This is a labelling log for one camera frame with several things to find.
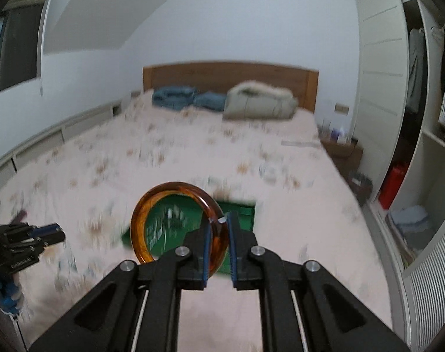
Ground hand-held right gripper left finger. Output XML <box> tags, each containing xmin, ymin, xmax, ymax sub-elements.
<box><xmin>30</xmin><ymin>222</ymin><xmax>213</xmax><ymax>352</ymax></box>

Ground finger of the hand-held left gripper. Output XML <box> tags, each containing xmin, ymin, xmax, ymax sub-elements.
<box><xmin>35</xmin><ymin>232</ymin><xmax>66</xmax><ymax>248</ymax></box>
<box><xmin>28</xmin><ymin>224</ymin><xmax>62</xmax><ymax>237</ymax></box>

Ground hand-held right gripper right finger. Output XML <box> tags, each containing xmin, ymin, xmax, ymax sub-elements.
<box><xmin>226</xmin><ymin>212</ymin><xmax>410</xmax><ymax>352</ymax></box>

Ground green tray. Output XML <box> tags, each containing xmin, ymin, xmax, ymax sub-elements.
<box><xmin>120</xmin><ymin>198</ymin><xmax>258</xmax><ymax>277</ymax></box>

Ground amber bangle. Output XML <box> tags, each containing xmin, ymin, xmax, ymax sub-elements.
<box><xmin>130</xmin><ymin>181</ymin><xmax>230</xmax><ymax>276</ymax></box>

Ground person's left hand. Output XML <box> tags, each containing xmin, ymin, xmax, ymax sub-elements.
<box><xmin>0</xmin><ymin>271</ymin><xmax>23</xmax><ymax>316</ymax></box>

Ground bed with floral sheet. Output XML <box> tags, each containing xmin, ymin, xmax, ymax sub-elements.
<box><xmin>0</xmin><ymin>90</ymin><xmax>395</xmax><ymax>352</ymax></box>

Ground dark waste bin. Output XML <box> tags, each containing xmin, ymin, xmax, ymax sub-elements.
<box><xmin>349</xmin><ymin>172</ymin><xmax>373</xmax><ymax>206</ymax></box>

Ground wooden nightstand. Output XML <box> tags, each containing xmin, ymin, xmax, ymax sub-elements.
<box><xmin>320</xmin><ymin>137</ymin><xmax>364</xmax><ymax>177</ymax></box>

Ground beige fur-trimmed jacket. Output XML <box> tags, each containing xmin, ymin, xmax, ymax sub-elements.
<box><xmin>222</xmin><ymin>80</ymin><xmax>299</xmax><ymax>121</ymax></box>

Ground blue fleece blanket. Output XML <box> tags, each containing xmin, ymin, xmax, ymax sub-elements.
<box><xmin>152</xmin><ymin>86</ymin><xmax>198</xmax><ymax>111</ymax></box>

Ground red fire extinguisher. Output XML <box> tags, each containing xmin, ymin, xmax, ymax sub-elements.
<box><xmin>378</xmin><ymin>163</ymin><xmax>408</xmax><ymax>209</ymax></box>

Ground wooden headboard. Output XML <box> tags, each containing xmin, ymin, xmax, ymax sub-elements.
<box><xmin>142</xmin><ymin>62</ymin><xmax>319</xmax><ymax>114</ymax></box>

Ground light blue folded clothes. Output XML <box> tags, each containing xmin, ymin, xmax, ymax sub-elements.
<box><xmin>387</xmin><ymin>205</ymin><xmax>437</xmax><ymax>243</ymax></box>

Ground window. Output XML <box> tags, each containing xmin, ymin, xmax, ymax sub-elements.
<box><xmin>0</xmin><ymin>0</ymin><xmax>51</xmax><ymax>98</ymax></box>

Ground white louvred panel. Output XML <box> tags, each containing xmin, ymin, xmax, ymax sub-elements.
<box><xmin>402</xmin><ymin>227</ymin><xmax>445</xmax><ymax>352</ymax></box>

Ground white wardrobe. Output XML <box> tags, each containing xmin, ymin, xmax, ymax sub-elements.
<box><xmin>352</xmin><ymin>0</ymin><xmax>445</xmax><ymax>352</ymax></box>

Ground grey hanging garment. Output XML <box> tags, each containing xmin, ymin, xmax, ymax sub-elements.
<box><xmin>406</xmin><ymin>27</ymin><xmax>428</xmax><ymax>114</ymax></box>

